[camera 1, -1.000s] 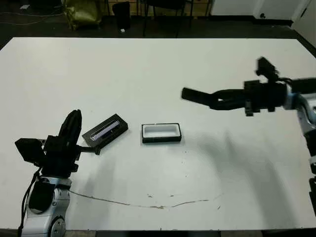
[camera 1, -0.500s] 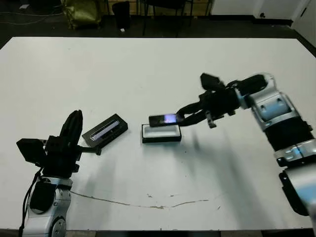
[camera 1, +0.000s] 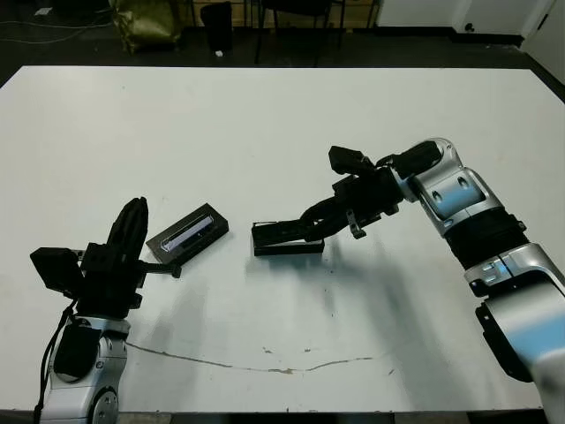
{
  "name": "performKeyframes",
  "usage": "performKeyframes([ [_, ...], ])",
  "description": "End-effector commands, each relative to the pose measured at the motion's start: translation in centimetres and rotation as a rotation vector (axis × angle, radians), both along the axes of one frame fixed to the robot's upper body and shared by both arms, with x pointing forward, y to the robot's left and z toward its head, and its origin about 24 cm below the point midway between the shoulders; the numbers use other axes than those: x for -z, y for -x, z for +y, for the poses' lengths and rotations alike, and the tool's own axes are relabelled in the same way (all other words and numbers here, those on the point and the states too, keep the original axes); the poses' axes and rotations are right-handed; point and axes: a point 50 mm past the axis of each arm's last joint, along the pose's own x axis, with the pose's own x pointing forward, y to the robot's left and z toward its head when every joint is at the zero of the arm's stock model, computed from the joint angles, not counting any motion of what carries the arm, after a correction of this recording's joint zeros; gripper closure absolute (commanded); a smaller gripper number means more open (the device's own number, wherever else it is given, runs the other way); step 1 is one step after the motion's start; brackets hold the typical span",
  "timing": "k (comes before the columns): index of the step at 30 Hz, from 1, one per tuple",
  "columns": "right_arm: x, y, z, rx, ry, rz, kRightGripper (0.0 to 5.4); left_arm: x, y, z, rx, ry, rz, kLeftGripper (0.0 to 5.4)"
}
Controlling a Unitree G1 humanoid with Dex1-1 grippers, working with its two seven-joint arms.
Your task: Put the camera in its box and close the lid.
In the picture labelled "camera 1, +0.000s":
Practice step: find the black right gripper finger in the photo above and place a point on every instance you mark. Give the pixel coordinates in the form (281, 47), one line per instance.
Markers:
(329, 225)
(320, 208)

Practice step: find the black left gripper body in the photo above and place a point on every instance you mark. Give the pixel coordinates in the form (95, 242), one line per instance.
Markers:
(110, 287)

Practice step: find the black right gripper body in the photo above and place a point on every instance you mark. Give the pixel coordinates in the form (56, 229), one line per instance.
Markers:
(371, 194)

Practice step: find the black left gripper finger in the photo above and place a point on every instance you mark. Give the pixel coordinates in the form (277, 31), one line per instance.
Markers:
(140, 229)
(123, 229)

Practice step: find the black printed box lid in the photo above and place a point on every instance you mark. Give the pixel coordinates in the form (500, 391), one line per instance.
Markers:
(187, 234)

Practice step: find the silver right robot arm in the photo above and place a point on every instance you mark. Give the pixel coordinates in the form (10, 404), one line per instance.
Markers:
(459, 190)

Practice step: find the black box base white insert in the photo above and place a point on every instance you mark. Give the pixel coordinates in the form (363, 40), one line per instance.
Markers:
(287, 251)

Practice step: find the black round door stop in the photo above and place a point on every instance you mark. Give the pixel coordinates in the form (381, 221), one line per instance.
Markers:
(469, 27)

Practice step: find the black metal chair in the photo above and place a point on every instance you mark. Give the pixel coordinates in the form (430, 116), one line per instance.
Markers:
(300, 9)

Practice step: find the yellow-green plastic bag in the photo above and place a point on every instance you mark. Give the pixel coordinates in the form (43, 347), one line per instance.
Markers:
(148, 22)

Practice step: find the black waste bin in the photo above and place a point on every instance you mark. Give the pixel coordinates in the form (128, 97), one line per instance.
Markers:
(217, 26)

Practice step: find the white door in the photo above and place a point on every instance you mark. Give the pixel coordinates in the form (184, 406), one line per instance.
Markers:
(547, 44)

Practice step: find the white paper sheet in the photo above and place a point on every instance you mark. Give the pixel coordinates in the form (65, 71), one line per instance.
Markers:
(44, 11)

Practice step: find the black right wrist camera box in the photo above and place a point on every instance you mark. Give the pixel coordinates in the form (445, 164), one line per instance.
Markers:
(346, 159)

